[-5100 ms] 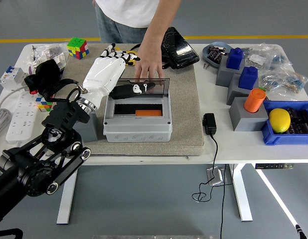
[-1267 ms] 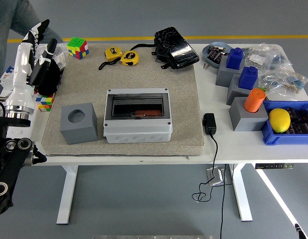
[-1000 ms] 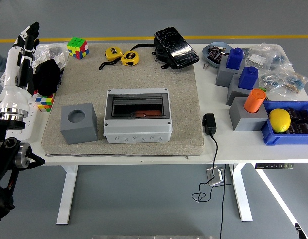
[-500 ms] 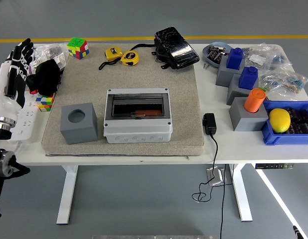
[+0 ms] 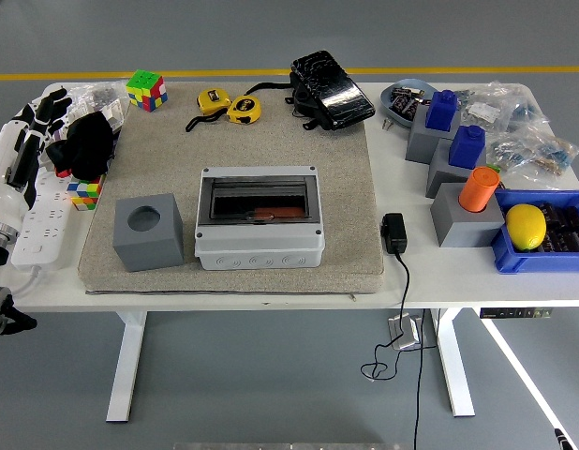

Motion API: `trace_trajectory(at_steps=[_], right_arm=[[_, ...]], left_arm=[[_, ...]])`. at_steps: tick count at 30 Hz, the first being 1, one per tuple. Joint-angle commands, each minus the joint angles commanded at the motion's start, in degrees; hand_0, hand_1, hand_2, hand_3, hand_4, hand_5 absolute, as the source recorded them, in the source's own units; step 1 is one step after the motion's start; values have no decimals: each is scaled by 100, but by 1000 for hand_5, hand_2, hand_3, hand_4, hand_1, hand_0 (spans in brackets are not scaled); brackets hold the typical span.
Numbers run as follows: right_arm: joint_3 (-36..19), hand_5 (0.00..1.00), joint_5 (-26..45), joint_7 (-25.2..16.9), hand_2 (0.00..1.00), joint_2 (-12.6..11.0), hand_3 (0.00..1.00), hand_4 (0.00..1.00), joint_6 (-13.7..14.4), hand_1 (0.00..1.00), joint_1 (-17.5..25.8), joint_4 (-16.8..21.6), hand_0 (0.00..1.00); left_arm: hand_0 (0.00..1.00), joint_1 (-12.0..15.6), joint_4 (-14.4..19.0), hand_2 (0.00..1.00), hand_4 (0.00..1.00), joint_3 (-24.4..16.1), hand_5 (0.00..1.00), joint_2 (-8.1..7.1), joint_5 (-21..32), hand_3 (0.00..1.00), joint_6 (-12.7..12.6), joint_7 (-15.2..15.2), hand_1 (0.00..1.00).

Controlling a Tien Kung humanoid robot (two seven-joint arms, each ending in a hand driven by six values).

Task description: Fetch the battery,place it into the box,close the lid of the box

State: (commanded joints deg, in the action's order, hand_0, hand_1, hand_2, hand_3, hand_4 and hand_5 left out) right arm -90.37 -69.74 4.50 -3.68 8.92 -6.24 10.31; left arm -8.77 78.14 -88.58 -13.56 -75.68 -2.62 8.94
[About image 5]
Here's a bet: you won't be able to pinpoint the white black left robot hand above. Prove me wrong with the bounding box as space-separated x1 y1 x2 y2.
0 88 74 235

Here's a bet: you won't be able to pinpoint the smoky transparent box lid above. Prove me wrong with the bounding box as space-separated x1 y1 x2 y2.
200 175 321 225

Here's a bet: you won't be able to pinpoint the orange cylinder battery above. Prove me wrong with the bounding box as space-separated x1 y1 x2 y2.
251 206 304 220
457 166 500 213

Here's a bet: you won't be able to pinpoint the grey cube battery holder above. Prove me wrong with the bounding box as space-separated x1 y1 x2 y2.
111 192 186 273
405 106 462 165
429 181 506 248
424 139 487 199

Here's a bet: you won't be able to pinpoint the grey plastic junction box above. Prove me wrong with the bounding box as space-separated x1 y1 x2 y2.
194 165 327 272

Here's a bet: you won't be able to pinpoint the blue square battery block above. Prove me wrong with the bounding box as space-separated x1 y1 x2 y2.
447 124 487 170
424 89 461 131

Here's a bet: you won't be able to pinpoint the white power strip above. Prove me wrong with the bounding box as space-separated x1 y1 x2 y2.
10 171 80 272

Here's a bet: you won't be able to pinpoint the multicoloured puzzle cube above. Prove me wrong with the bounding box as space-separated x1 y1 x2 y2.
125 68 169 113
67 175 106 212

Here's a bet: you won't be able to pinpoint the black cloth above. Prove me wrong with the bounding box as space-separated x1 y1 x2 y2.
45 111 120 182

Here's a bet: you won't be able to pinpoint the clear bag white sockets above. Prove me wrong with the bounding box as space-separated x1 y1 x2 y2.
50 96 130 142

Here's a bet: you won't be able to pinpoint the clear bag dark screws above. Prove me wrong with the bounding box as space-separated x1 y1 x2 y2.
73 82 131 112

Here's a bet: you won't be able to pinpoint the white table leg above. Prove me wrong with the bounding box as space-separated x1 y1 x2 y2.
429 307 477 418
105 309 148 423

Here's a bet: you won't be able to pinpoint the black table control panel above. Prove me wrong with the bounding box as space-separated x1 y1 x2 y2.
479 307 555 320

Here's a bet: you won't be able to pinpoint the blue plastic parts bin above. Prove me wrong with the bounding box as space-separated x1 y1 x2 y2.
491 188 579 276

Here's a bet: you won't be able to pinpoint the yellow lemon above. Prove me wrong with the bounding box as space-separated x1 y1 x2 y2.
504 203 548 251

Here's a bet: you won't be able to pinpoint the yellow tape measure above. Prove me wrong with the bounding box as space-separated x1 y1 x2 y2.
226 95 262 126
185 87 233 133

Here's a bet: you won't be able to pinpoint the black power adapter plug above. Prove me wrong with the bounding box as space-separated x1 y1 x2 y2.
380 212 408 256

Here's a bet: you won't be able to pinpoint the clear bag brown components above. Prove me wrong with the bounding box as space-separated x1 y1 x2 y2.
523 133 579 191

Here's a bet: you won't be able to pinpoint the clear bag dark components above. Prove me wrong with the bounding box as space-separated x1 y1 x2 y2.
485 129 542 177

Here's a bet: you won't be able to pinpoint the clear bag blue components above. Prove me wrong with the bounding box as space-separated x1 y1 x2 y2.
507 93 556 142

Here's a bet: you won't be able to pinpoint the grey-brown fabric mat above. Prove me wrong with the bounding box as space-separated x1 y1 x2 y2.
77 82 385 295

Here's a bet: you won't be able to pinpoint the clear bag white connectors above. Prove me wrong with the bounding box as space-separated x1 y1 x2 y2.
460 82 525 135

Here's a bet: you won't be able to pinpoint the black glossy pouch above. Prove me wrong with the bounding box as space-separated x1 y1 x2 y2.
245 49 377 132

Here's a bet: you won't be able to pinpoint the blue-grey shallow dish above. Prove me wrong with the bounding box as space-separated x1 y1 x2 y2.
379 78 443 128

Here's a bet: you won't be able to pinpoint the white power strip cable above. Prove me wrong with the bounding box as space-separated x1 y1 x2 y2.
7 264 43 301

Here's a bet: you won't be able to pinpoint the silver metal floor bracket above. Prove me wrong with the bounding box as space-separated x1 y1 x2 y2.
387 316 422 352

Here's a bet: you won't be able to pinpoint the black adapter cord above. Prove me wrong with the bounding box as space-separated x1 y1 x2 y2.
361 251 440 450

